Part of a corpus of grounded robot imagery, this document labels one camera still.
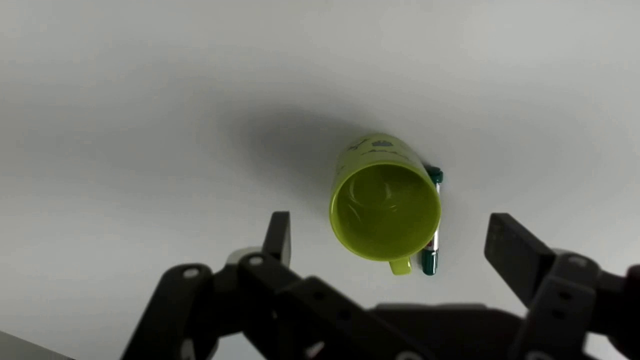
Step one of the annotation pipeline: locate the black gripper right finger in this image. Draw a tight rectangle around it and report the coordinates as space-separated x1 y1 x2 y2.
484 213 640 360

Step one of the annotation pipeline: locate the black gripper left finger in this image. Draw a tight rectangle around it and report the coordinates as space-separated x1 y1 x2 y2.
118 211 428 360

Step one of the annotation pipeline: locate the green marker pen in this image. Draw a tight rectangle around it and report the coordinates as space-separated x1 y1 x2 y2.
419 163 446 278

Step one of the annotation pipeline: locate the lime green plastic cup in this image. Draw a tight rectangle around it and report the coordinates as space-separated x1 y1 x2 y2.
326 131 445 277

